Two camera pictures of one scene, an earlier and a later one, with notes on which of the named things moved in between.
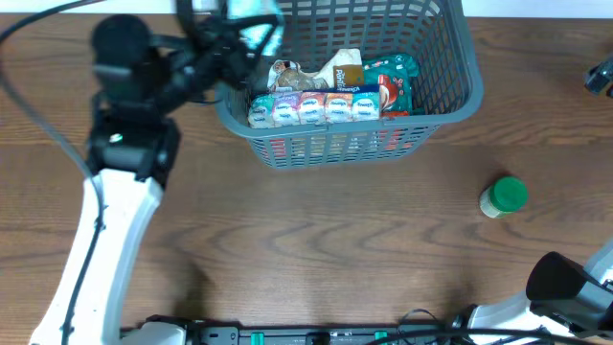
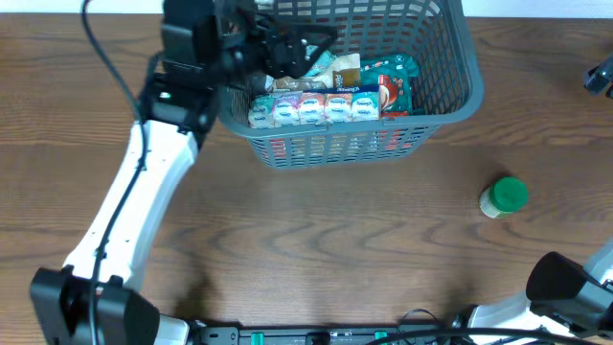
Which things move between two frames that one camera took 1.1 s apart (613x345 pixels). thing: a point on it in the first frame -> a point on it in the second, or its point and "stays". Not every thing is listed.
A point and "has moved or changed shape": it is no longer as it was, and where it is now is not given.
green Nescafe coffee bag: x=394 y=75 stays
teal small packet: x=252 y=35 has moved or changed shape
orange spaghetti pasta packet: x=341 y=145 stays
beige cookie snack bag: x=346 y=69 stays
